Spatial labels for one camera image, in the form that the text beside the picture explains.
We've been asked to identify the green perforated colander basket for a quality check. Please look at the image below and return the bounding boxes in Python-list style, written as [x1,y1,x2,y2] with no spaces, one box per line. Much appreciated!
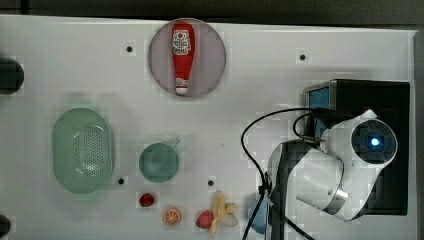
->
[52,108,115,194]

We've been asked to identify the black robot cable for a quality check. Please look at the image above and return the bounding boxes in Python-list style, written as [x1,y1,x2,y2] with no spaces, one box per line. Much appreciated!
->
[239,107,354,240]

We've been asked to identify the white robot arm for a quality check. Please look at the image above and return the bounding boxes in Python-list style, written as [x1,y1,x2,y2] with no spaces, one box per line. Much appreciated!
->
[265,110,398,240]

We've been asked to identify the black toaster oven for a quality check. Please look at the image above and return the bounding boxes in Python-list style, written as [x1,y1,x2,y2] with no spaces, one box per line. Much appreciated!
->
[304,79,410,221]

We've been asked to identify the red ketchup bottle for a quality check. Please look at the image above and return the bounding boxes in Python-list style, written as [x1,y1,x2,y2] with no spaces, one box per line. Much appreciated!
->
[171,21,196,95]

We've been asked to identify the green cup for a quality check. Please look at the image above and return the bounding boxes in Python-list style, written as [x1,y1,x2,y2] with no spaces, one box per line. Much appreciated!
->
[139,139,180,183]

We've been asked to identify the peeled toy banana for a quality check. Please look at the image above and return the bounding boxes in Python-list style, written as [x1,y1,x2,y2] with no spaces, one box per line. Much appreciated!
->
[210,191,238,239]

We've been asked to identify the red toy strawberry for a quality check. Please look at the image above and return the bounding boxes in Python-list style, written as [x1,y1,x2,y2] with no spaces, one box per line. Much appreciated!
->
[196,210,214,229]

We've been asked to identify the black cylinder post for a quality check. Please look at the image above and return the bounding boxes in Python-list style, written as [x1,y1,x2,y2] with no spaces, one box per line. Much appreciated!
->
[0,58,24,95]

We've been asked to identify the small red toy fruit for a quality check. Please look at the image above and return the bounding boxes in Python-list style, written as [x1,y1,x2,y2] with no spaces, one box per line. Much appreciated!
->
[139,193,155,207]

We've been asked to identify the grey round plate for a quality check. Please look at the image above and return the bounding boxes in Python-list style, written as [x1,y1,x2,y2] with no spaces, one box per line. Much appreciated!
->
[147,18,226,98]

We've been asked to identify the orange slice toy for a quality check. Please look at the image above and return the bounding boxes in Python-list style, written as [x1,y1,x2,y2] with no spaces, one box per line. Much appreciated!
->
[163,207,181,226]

